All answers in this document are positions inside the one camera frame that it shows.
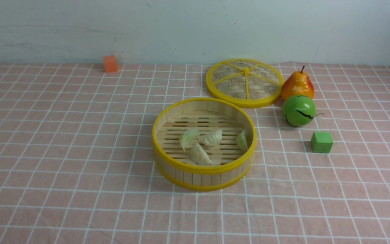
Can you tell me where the light green dumpling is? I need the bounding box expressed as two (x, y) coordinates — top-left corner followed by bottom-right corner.
(179, 129), (201, 152)

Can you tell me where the cream white dumpling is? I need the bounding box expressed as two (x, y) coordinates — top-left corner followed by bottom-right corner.
(189, 143), (212, 165)

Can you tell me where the pale green dumpling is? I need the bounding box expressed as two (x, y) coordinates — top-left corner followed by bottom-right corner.
(235, 129), (249, 152)

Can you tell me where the yellow-rimmed bamboo steamer tray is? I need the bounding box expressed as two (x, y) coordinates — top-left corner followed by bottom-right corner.
(152, 98), (257, 191)

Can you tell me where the yellow woven steamer lid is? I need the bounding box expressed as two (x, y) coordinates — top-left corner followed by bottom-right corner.
(205, 59), (285, 108)

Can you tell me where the orange foam cube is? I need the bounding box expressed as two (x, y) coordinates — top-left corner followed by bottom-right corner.
(102, 55), (118, 73)

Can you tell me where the green toy apple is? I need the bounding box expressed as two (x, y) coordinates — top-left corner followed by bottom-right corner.
(281, 95), (324, 127)

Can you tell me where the orange-yellow toy pear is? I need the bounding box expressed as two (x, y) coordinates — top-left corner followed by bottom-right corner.
(280, 65), (315, 101)

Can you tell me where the green foam cube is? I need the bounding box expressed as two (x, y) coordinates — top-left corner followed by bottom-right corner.
(310, 131), (334, 154)

